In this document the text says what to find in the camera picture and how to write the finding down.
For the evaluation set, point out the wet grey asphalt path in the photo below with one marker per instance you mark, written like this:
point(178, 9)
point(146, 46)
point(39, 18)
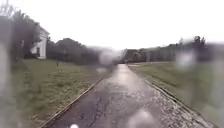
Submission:
point(118, 100)

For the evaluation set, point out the row of dark trees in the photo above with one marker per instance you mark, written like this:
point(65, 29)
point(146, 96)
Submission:
point(166, 51)
point(71, 50)

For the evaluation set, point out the stone kerb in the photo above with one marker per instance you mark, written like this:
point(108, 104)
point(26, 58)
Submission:
point(71, 104)

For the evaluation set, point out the grass verge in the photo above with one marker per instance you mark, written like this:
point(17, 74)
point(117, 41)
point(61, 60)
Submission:
point(50, 83)
point(186, 80)

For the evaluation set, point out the robot's own part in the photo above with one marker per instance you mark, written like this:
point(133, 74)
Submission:
point(74, 126)

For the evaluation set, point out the white building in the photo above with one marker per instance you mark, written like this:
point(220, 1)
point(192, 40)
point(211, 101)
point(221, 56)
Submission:
point(41, 45)

